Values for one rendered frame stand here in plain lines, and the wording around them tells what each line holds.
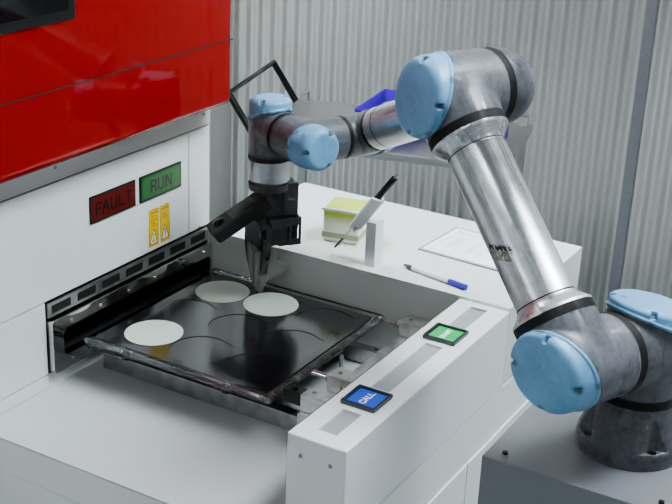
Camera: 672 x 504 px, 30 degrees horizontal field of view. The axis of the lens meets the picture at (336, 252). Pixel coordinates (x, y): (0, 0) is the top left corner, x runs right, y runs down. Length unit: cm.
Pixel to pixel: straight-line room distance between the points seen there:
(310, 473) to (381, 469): 12
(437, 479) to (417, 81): 65
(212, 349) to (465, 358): 42
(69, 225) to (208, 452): 44
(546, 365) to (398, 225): 87
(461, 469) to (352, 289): 39
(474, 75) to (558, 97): 250
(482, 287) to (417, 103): 54
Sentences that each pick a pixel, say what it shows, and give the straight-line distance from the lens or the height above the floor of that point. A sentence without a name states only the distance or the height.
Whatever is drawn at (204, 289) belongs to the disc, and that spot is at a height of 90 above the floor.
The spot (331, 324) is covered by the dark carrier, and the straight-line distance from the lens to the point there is 218.
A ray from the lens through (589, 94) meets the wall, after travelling 423.
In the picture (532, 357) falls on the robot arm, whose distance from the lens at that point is 167.
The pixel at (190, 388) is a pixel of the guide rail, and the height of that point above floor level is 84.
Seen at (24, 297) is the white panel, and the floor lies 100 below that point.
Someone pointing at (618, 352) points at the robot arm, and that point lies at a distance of 169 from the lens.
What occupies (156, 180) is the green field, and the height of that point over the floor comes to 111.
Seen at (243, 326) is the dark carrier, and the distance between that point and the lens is 217.
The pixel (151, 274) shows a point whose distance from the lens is 227.
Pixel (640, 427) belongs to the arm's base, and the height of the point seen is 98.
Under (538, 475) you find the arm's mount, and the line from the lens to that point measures 177.
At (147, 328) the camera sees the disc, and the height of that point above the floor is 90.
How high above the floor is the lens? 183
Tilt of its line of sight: 22 degrees down
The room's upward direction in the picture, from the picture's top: 3 degrees clockwise
